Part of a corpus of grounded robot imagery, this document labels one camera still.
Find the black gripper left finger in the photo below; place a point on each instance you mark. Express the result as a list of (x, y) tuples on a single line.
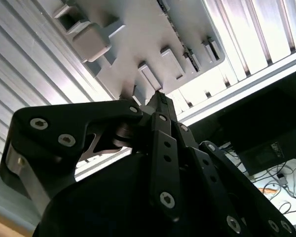
[(51, 123)]

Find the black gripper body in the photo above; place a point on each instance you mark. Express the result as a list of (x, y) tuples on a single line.
[(101, 209)]

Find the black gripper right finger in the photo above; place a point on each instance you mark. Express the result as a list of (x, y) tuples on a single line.
[(208, 170)]

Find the green RAM stick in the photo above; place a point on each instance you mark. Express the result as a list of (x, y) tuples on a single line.
[(192, 61)]

